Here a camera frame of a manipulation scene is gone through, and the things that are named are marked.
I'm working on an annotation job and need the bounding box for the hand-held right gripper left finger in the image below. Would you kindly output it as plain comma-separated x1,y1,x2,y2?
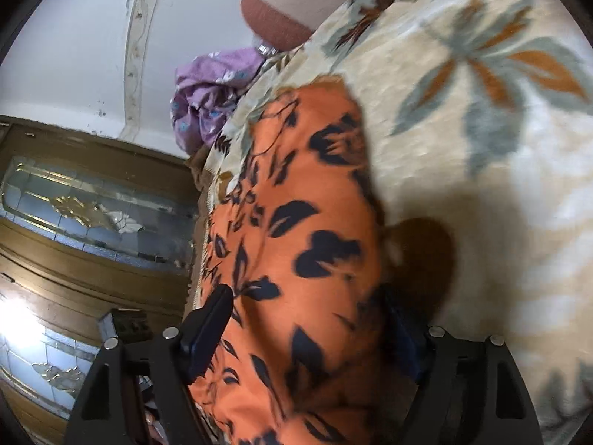
64,284,233,445

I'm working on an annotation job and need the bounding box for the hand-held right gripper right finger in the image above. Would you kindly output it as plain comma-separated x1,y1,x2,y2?
381,287,543,445

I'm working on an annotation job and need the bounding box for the orange black floral garment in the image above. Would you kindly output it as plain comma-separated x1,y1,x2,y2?
188,76,420,445

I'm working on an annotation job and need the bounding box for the wooden door with glass panels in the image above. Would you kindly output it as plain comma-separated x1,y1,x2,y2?
0,115,201,445

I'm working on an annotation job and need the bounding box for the leaf print blanket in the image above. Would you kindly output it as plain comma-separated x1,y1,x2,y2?
188,0,593,432

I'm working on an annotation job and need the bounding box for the purple floral cloth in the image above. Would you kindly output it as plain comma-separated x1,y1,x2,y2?
169,47,266,155

